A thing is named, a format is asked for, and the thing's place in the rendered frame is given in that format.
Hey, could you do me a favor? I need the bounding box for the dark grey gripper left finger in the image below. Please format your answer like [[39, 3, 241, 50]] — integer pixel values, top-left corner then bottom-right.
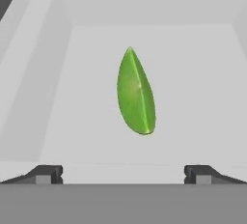
[[0, 164, 64, 185]]

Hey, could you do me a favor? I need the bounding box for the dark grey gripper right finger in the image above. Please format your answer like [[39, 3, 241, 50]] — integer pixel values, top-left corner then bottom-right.
[[183, 164, 247, 185]]

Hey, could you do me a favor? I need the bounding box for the green lemon wedge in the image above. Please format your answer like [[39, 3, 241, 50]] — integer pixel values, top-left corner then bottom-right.
[[117, 45, 157, 136]]

